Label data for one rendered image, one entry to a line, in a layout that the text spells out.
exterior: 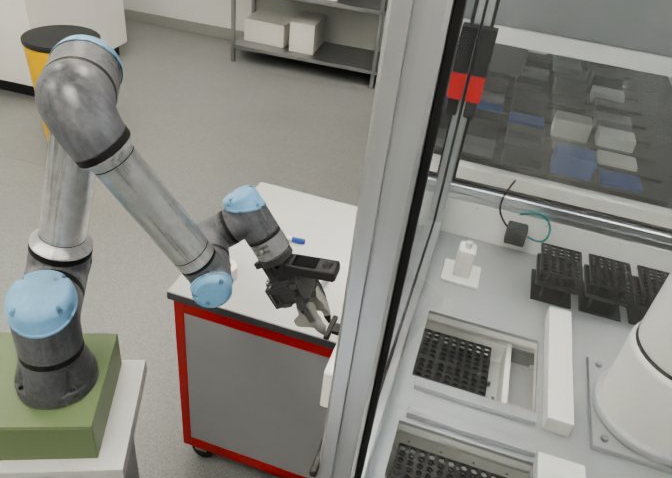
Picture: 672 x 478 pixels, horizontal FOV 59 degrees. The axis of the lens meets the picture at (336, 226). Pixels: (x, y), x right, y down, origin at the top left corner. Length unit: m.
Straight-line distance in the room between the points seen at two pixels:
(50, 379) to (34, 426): 0.09
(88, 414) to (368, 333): 0.82
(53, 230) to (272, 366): 0.73
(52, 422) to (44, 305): 0.23
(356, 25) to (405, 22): 5.01
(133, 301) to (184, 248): 1.71
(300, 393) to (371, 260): 1.24
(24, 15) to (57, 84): 3.44
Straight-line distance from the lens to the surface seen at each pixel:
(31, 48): 3.67
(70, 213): 1.20
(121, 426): 1.37
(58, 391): 1.27
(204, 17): 5.88
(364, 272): 0.50
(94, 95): 0.97
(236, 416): 1.91
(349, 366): 0.58
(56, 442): 1.31
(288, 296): 1.28
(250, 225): 1.20
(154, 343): 2.57
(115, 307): 2.75
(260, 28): 5.27
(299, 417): 1.80
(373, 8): 4.85
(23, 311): 1.17
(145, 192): 1.01
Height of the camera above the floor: 1.84
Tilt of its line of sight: 35 degrees down
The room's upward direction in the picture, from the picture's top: 7 degrees clockwise
